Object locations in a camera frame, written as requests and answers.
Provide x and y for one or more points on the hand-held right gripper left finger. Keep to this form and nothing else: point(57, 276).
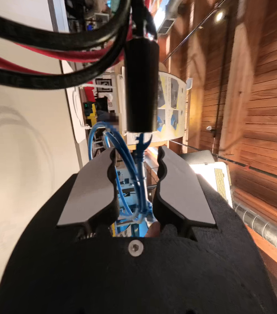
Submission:
point(92, 191)

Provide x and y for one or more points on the instruction sheet on stand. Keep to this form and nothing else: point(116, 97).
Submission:
point(173, 103)

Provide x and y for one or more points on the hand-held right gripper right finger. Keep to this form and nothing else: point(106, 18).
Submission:
point(185, 196)

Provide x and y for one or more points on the silver air duct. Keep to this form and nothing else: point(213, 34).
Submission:
point(266, 233)

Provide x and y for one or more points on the black ethernet adapter hub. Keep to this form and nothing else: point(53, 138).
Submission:
point(141, 83)

